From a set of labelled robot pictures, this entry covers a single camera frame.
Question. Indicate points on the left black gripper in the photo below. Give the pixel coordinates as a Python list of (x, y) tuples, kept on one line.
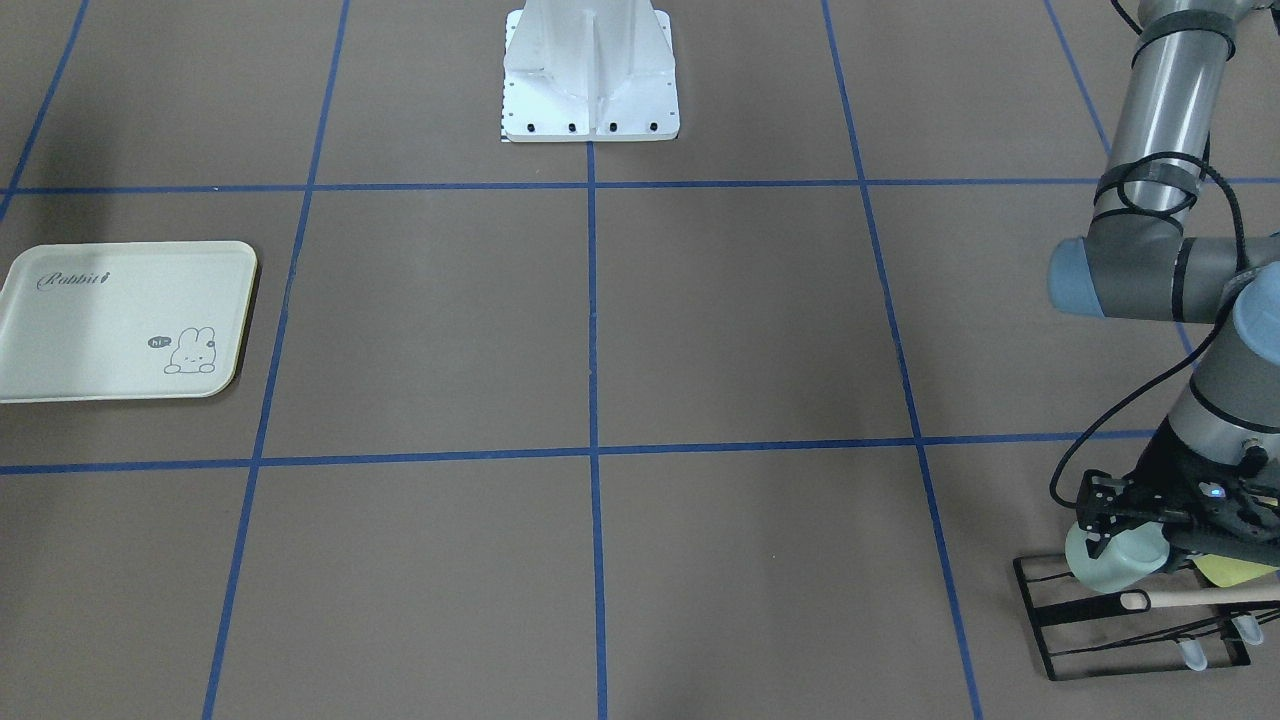
[(1166, 468)]

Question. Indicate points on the pale green cup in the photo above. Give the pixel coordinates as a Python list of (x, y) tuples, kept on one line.
[(1128, 557)]

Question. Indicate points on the yellow cup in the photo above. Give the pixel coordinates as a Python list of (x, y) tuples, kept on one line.
[(1223, 572)]

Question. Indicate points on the cream rabbit tray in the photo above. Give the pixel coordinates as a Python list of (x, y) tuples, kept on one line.
[(125, 321)]

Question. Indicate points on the black wire cup rack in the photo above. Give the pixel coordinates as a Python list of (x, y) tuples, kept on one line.
[(1075, 634)]

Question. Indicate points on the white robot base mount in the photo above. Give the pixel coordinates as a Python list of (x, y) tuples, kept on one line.
[(589, 71)]

